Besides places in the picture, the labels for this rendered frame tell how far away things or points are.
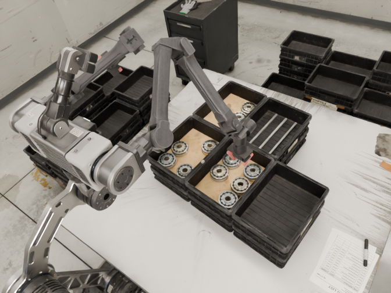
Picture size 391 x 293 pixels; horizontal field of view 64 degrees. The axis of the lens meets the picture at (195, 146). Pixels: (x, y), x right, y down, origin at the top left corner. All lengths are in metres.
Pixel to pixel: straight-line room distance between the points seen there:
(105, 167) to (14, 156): 2.67
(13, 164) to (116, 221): 1.92
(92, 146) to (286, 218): 0.99
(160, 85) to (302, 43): 2.34
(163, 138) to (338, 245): 1.07
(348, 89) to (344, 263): 1.56
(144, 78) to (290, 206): 1.94
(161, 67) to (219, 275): 1.02
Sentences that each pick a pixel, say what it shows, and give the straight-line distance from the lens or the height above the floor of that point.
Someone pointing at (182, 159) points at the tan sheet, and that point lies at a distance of 1.85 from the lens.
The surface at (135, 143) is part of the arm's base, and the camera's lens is 1.09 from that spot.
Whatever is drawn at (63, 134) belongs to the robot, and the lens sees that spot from 1.17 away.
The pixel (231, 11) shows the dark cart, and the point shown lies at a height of 0.74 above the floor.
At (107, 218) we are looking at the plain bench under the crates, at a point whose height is 0.70.
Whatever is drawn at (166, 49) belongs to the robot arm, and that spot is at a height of 1.62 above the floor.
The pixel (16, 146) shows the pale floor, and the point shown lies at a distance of 3.78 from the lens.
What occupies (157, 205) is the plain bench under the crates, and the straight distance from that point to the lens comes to 1.87.
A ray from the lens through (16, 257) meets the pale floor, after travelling 2.98.
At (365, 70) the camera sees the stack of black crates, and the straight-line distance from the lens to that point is 3.30.
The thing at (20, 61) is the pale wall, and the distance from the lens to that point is 4.36.
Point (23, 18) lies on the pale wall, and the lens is 4.30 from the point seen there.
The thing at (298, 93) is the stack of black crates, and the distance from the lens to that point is 3.10.
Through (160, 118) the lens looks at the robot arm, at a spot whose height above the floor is 1.49.
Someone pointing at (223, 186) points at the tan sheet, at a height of 0.83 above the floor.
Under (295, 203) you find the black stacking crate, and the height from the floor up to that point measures 0.83.
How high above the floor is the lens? 2.27
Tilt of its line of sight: 49 degrees down
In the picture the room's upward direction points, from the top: 10 degrees counter-clockwise
